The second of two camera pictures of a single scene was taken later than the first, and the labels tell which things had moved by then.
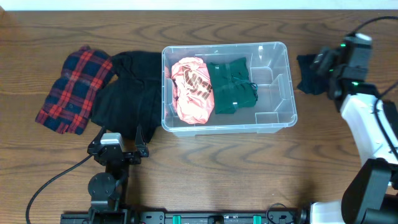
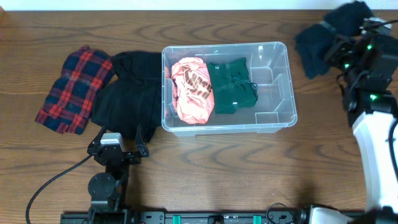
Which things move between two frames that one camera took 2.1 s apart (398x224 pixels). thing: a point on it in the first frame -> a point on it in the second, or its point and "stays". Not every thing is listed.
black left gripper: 142,150 stays
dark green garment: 232,86 stays
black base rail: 189,217 stays
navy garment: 310,81 -> 313,41
